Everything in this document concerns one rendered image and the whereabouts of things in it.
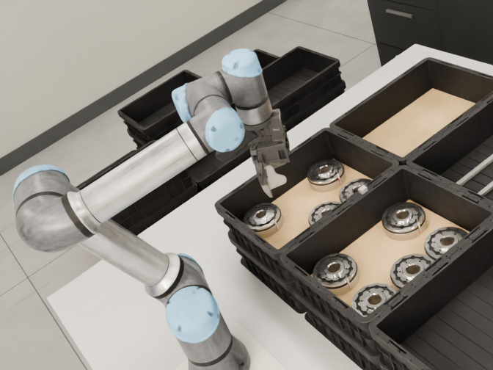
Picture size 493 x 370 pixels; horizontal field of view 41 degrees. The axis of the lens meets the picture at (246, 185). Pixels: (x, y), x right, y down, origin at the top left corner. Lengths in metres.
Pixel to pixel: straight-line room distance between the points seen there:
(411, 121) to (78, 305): 1.11
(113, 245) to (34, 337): 1.75
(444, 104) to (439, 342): 0.84
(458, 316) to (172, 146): 0.68
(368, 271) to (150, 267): 0.50
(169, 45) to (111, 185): 3.48
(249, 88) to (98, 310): 0.90
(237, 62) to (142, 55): 3.29
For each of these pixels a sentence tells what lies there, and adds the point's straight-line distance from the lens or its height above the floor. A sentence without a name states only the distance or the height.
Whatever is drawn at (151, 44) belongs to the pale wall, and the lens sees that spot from 4.65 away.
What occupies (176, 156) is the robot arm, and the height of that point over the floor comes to 1.31.
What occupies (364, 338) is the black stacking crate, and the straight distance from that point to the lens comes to 1.43.
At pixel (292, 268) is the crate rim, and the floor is 0.93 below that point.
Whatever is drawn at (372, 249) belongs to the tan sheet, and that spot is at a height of 0.83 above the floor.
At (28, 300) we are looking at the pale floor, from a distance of 3.41.
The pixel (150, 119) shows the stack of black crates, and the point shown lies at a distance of 3.21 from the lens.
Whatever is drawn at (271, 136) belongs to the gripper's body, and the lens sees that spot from 1.48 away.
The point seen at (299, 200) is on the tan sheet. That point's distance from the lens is 1.82.
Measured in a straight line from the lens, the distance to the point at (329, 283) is 1.53.
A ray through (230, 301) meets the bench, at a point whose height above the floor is 0.70.
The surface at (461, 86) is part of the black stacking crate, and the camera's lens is 2.03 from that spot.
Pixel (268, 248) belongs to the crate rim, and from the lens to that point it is 1.56.
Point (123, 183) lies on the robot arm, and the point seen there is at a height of 1.31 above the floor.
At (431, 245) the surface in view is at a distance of 1.56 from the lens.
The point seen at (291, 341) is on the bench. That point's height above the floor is 0.70.
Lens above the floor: 1.96
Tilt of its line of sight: 36 degrees down
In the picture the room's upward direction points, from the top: 22 degrees counter-clockwise
